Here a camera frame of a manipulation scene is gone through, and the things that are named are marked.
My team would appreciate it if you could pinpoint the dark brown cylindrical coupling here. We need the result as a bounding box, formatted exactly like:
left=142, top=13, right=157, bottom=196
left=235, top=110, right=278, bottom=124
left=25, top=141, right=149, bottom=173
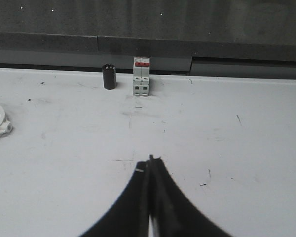
left=102, top=64, right=116, bottom=90

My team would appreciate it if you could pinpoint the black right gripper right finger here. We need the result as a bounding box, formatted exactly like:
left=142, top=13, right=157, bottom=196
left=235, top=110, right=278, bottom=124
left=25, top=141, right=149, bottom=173
left=149, top=155, right=231, bottom=237

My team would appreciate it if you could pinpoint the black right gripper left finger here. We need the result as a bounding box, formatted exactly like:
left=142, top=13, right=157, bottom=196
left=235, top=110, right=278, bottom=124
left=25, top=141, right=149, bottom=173
left=82, top=161, right=150, bottom=237

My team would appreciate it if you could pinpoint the white circuit breaker red switch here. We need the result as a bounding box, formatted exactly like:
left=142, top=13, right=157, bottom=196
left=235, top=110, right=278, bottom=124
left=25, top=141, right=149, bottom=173
left=133, top=57, right=150, bottom=96

